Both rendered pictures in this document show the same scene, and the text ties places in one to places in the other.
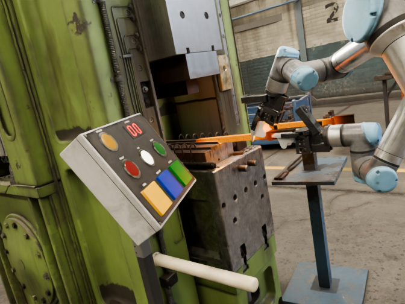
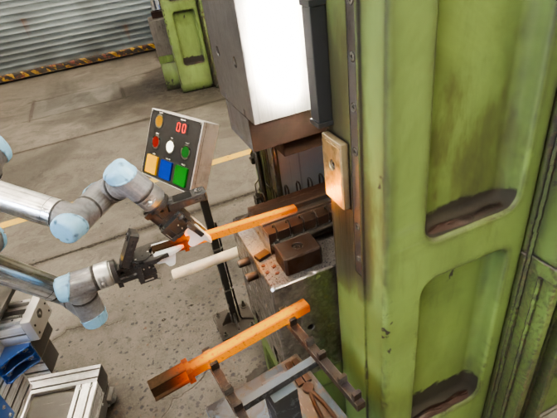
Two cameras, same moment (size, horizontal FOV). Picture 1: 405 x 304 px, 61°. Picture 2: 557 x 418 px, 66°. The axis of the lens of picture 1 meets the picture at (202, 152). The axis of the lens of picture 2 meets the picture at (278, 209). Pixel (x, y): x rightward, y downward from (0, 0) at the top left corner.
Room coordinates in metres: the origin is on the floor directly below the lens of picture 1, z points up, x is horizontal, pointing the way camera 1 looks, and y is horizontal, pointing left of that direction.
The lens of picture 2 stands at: (2.08, -1.01, 1.78)
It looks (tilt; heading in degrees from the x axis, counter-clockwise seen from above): 33 degrees down; 121
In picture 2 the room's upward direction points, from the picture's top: 9 degrees counter-clockwise
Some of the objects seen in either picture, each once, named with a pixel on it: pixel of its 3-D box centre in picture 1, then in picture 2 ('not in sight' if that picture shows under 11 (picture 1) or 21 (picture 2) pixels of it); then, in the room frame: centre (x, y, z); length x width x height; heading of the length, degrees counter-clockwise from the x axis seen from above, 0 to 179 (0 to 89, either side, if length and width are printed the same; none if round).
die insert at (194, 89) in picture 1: (167, 90); (323, 129); (1.60, 0.10, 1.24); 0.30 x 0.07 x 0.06; 50
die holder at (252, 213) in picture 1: (199, 200); (331, 274); (1.60, 0.06, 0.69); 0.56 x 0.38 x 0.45; 50
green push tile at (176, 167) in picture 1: (179, 174); (181, 176); (1.00, 0.08, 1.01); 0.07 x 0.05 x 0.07; 165
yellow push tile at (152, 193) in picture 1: (156, 198); (152, 164); (0.80, 0.13, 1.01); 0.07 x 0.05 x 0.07; 165
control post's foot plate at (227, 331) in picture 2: not in sight; (234, 315); (0.94, 0.23, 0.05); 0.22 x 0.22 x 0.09; 50
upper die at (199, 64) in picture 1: (166, 72); (306, 105); (1.55, 0.09, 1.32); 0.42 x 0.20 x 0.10; 50
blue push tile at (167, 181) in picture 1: (169, 184); (166, 170); (0.90, 0.11, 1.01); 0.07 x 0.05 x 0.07; 165
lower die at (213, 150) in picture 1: (182, 151); (315, 207); (1.55, 0.09, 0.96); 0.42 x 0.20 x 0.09; 50
